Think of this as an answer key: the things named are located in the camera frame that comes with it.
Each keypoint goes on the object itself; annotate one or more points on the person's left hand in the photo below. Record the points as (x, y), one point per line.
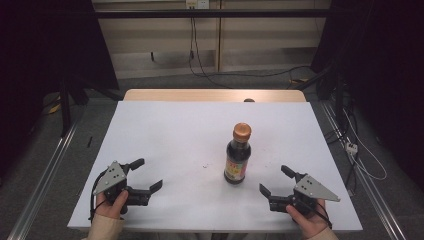
(111, 208)

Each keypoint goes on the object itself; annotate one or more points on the wooden table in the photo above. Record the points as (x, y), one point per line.
(206, 95)

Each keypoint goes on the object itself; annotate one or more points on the dark sauce bottle orange cap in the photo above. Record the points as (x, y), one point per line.
(237, 156)

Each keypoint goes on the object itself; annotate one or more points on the aluminium floor rail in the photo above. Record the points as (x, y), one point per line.
(43, 180)
(370, 186)

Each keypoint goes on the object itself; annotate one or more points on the white table board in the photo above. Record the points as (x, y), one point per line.
(186, 140)

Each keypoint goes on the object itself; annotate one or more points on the small black floor piece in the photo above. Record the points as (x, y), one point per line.
(89, 141)

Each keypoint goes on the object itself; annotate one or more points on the yellow floor tape piece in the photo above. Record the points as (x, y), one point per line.
(55, 108)
(300, 80)

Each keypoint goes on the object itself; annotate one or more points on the dark curtain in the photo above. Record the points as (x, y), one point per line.
(386, 66)
(40, 50)

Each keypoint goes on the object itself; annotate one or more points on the white power strip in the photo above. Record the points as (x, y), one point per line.
(351, 148)

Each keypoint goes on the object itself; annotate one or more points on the white wall socket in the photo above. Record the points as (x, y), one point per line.
(197, 3)

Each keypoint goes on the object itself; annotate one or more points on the black metal stand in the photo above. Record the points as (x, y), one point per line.
(338, 96)
(65, 106)

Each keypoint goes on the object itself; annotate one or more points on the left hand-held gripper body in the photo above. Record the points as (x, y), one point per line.
(110, 176)

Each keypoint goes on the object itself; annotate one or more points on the person's right hand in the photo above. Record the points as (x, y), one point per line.
(308, 221)

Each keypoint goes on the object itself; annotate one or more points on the black horizontal metal bar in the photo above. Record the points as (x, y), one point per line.
(213, 13)

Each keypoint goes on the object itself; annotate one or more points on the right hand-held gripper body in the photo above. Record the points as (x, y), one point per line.
(311, 189)

